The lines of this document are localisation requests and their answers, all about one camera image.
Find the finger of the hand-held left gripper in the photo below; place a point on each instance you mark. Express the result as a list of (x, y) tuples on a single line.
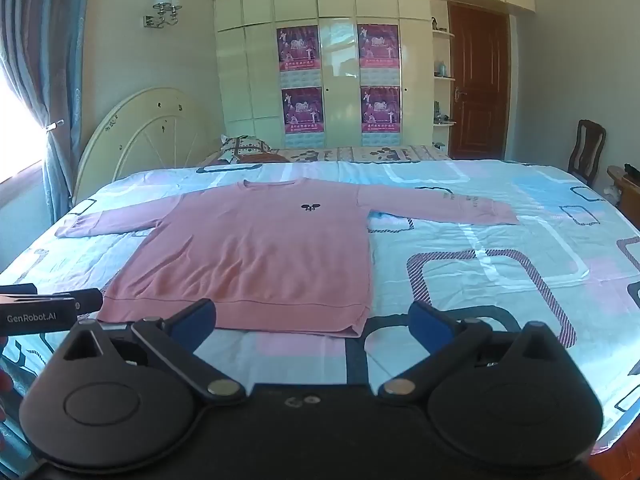
[(89, 301)]

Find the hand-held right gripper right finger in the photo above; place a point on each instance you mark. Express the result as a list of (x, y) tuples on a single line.
[(431, 321)]

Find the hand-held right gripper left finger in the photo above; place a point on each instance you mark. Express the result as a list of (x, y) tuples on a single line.
[(194, 319)]

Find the pink long-sleeve sweater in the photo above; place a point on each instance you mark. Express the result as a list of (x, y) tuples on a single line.
[(260, 260)]

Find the pastel patterned bed sheet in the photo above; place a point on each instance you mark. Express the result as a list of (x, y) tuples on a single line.
[(500, 280)]

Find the cream round headboard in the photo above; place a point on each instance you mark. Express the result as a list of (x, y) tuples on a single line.
[(145, 135)]

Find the orange knitted pillow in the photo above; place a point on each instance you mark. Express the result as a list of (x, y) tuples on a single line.
[(265, 157)]

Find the white patterned pillow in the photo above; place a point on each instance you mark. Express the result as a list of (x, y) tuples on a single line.
[(245, 146)]

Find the curtain tieback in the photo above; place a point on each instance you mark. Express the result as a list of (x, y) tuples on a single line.
[(54, 124)]

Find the beige floral quilt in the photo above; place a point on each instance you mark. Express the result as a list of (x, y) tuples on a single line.
[(360, 153)]

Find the bright window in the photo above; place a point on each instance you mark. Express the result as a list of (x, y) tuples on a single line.
[(17, 130)]

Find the dark wooden chair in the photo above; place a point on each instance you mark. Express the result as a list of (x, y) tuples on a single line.
[(587, 152)]

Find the wooden side table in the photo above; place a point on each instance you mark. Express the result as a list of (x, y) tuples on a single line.
[(625, 195)]

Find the brown wooden door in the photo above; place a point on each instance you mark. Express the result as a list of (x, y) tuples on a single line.
[(477, 85)]

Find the cream corner shelf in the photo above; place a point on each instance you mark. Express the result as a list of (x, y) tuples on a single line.
[(442, 80)]

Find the blue curtain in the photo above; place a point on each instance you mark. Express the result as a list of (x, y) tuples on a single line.
[(55, 60)]

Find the cream wardrobe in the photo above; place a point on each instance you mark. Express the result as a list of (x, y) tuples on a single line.
[(330, 50)]

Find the small dark figurine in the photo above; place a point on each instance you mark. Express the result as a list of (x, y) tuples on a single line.
[(436, 24)]

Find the purple wall poster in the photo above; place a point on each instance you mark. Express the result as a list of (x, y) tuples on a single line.
[(303, 110), (378, 46), (298, 47), (381, 109)]

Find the wall lamp with glass shades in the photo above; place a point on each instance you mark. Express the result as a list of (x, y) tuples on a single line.
[(165, 7)]

